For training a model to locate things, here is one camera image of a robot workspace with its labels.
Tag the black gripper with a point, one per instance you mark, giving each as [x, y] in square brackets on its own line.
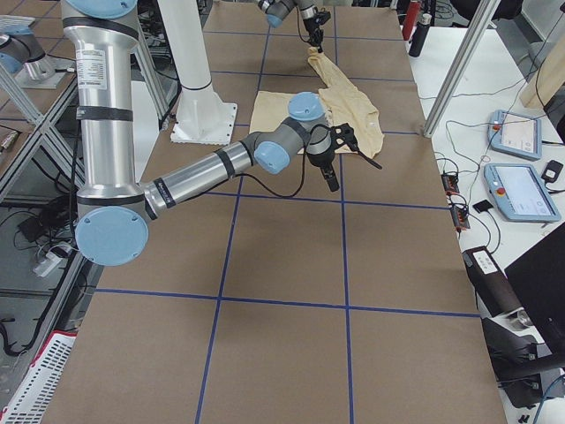
[320, 158]
[313, 27]

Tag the cream long-sleeve graphic t-shirt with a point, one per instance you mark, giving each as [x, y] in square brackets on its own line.
[342, 101]

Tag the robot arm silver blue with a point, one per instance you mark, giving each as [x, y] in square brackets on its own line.
[312, 17]
[113, 207]

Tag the black water bottle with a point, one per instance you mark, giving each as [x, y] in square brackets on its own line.
[419, 36]

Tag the red water bottle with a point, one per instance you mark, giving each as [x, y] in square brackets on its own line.
[411, 15]

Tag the near blue teach pendant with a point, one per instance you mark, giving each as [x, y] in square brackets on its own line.
[519, 194]

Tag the blue teach pendant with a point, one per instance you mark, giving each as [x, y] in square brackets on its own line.
[515, 134]
[519, 194]

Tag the far blue teach pendant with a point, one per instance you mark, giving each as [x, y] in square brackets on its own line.
[515, 134]

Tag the white perforated basket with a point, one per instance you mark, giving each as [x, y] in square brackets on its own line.
[33, 395]

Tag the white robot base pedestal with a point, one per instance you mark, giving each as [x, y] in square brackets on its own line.
[202, 117]

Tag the aluminium frame post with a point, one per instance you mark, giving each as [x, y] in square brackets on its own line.
[471, 40]

